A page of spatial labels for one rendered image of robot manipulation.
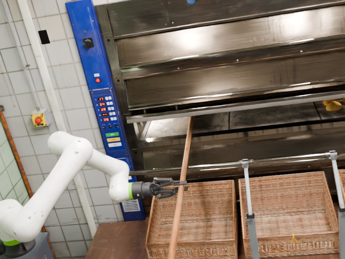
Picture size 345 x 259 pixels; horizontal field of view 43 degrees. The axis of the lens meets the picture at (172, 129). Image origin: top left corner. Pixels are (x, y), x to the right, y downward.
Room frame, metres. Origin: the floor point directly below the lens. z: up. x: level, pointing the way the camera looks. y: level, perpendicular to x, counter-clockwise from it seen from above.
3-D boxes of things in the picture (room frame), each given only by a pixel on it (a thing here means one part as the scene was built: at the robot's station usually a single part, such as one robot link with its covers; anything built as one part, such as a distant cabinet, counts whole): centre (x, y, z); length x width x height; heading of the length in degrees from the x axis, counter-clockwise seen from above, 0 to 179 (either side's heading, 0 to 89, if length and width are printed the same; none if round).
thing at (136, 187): (2.07, 0.24, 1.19); 0.12 x 0.06 x 0.09; 169
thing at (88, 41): (2.67, 0.40, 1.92); 0.06 x 0.04 x 0.11; 78
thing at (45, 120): (2.77, 0.84, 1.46); 0.10 x 0.07 x 0.10; 78
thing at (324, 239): (2.25, -0.59, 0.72); 0.56 x 0.49 x 0.28; 79
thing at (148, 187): (2.06, 0.17, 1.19); 0.09 x 0.07 x 0.08; 79
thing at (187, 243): (2.36, -0.02, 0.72); 0.56 x 0.49 x 0.28; 77
